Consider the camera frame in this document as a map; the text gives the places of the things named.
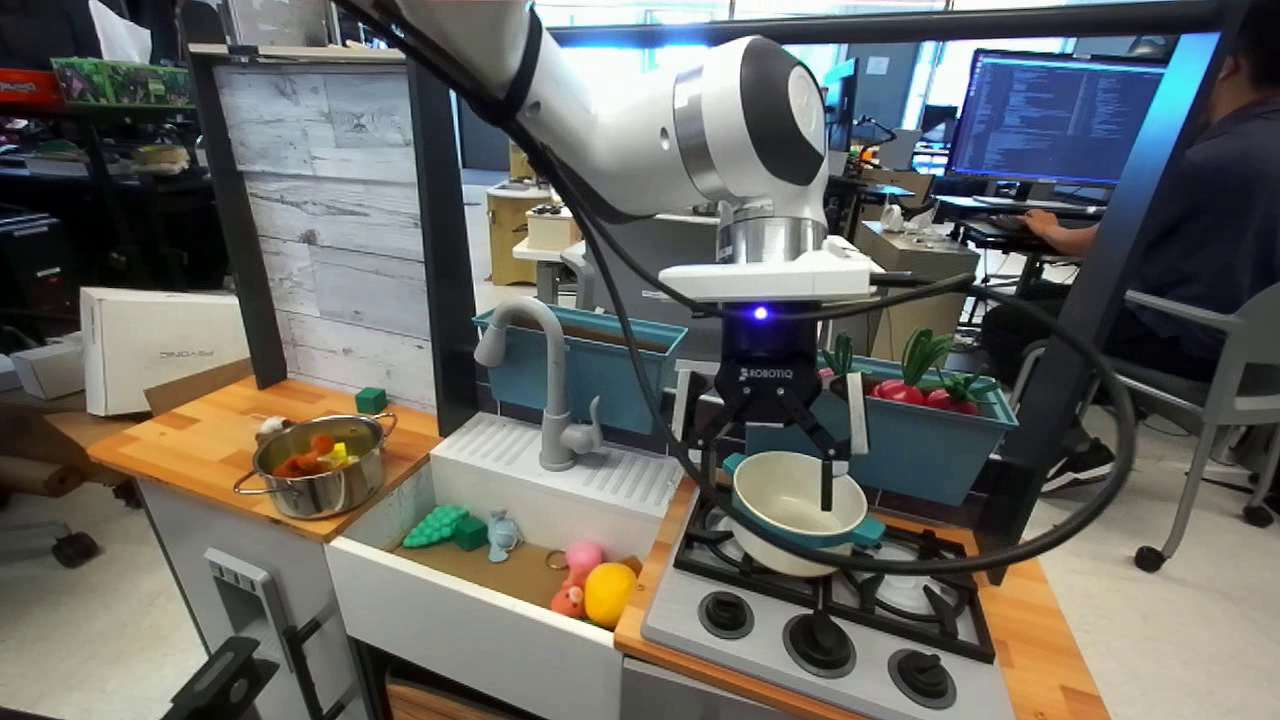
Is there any seated person in dark shirt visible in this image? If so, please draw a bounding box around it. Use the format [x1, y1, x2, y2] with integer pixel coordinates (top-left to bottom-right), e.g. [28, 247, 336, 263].
[977, 0, 1280, 498]

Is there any red toy radish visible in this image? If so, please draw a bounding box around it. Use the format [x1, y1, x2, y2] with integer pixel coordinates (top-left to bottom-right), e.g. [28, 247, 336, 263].
[870, 330, 959, 411]
[923, 372, 1001, 420]

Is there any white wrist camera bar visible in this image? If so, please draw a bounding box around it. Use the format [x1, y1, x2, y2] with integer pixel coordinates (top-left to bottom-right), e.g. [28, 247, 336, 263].
[658, 235, 889, 312]

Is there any tan cardboard box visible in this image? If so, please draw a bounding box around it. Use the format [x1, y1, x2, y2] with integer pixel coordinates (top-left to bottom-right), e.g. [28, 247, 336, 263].
[484, 184, 553, 293]

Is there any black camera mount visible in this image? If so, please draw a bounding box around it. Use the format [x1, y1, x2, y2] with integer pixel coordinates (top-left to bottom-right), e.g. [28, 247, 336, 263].
[156, 631, 281, 720]

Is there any yellow orange toy fruit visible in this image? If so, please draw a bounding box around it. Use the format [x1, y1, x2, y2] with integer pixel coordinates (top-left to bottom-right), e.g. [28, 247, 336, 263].
[581, 560, 646, 631]

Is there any steel pot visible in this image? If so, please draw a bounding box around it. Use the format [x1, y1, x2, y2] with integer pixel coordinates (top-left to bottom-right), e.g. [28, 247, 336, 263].
[234, 407, 400, 525]

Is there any computer monitor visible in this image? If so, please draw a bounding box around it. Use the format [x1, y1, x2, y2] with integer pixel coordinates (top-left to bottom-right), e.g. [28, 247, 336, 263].
[940, 48, 1184, 204]

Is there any whitewashed wood back panel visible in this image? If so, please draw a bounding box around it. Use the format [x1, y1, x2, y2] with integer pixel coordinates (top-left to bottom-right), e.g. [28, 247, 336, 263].
[212, 55, 443, 416]

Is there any grey toy stove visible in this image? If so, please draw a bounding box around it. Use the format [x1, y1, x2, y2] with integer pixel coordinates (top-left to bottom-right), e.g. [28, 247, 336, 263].
[640, 477, 1022, 720]

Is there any green toy vegetable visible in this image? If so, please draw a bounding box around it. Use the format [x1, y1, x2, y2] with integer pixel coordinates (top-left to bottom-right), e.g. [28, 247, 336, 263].
[400, 500, 493, 556]

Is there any grey office chair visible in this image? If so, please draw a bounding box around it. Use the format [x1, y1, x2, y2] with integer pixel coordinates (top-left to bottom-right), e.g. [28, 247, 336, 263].
[1011, 277, 1280, 578]

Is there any grey toy faucet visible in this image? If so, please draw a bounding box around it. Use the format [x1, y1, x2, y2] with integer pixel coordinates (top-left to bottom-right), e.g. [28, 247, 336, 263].
[471, 293, 613, 477]

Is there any white toy sink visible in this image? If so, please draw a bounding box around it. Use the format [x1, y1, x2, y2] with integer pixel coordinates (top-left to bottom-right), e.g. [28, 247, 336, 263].
[325, 407, 694, 720]

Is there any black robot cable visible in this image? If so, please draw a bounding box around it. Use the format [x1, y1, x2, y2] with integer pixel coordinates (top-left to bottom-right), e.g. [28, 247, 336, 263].
[336, 0, 1140, 581]

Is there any black metal frame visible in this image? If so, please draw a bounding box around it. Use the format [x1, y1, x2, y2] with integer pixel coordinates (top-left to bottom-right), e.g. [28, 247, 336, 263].
[184, 0, 1253, 592]

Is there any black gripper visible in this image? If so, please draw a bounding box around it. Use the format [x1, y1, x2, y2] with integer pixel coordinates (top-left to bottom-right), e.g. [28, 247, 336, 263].
[699, 301, 840, 521]

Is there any dark storage shelf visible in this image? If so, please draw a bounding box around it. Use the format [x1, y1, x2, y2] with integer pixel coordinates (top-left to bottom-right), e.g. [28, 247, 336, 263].
[0, 51, 224, 334]

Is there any white pot with teal handles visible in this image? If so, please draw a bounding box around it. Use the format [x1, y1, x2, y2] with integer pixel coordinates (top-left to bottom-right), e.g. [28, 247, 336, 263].
[724, 447, 891, 584]

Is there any light blue toy figure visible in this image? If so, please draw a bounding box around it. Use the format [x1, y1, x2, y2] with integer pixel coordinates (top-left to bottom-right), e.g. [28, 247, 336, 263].
[484, 507, 527, 570]

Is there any orange toy vegetable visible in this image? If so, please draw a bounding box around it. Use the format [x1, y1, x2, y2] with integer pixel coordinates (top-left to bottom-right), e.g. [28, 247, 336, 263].
[278, 447, 336, 479]

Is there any pink toy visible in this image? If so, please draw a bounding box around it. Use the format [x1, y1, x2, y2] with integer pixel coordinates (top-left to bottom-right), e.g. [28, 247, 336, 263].
[555, 537, 613, 584]

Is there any green patterned box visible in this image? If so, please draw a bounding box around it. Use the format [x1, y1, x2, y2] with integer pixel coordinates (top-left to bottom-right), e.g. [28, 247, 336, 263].
[53, 51, 195, 111]

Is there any blue dish rack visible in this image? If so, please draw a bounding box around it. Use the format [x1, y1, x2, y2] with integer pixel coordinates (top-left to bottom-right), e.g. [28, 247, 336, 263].
[471, 304, 694, 439]

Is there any white rectangular box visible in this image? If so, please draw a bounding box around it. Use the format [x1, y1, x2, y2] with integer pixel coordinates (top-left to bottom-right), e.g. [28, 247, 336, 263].
[75, 283, 255, 420]

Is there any white toy kitchen cabinet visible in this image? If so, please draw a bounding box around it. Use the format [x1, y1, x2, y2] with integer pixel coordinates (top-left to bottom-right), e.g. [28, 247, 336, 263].
[132, 477, 393, 720]

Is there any teal planter box with radishes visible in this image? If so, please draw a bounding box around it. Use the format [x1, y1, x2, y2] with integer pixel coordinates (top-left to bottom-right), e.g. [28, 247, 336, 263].
[740, 347, 1026, 513]

